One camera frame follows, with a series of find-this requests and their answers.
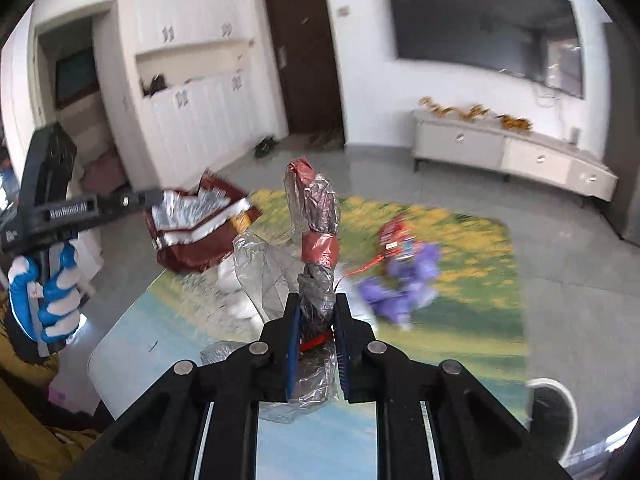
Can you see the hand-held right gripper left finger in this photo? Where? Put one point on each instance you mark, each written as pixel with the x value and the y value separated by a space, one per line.
pixel 292 345

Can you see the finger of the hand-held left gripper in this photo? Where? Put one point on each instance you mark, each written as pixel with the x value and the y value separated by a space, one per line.
pixel 127 200

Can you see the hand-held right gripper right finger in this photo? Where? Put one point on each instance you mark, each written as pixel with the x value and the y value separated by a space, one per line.
pixel 344 360

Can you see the dark red foil bag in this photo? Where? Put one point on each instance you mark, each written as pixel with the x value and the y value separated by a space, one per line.
pixel 200 250

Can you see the red snack packet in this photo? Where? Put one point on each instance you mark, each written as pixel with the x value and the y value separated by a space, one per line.
pixel 395 237

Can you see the clear plastic wrapper red bands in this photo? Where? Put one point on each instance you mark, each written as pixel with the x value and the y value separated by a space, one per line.
pixel 320 210

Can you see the person's left hand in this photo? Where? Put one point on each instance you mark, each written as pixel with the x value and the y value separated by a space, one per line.
pixel 57 300

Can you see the clear plastic bag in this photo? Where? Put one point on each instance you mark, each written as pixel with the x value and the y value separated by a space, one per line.
pixel 260 275

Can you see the purple crumpled plastic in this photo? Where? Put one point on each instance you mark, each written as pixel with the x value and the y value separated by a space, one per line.
pixel 410 272

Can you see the dark framed screen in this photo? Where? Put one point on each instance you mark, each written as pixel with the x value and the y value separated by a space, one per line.
pixel 75 77

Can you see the black tangled item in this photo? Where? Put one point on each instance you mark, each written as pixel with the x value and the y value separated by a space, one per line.
pixel 154 85

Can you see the printed floor mat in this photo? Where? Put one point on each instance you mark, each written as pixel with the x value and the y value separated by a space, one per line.
pixel 465 285

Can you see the dark green shoes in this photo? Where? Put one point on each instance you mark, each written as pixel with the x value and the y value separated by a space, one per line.
pixel 265 145

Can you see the brown shoes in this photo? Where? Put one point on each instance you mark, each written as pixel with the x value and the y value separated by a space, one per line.
pixel 326 139

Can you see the dark brown door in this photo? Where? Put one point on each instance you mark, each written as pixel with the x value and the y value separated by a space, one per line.
pixel 302 55

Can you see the white television cabinet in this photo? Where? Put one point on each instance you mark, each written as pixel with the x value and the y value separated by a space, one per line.
pixel 460 142

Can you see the long gold dragon ornament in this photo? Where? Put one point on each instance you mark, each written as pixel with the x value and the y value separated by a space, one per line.
pixel 437 107

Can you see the small gold animal ornament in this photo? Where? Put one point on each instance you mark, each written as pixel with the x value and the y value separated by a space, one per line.
pixel 515 124

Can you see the white wall cupboard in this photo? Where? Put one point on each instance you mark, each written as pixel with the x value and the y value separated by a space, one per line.
pixel 200 110

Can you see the wall television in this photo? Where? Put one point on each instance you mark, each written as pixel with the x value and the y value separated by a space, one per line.
pixel 475 25

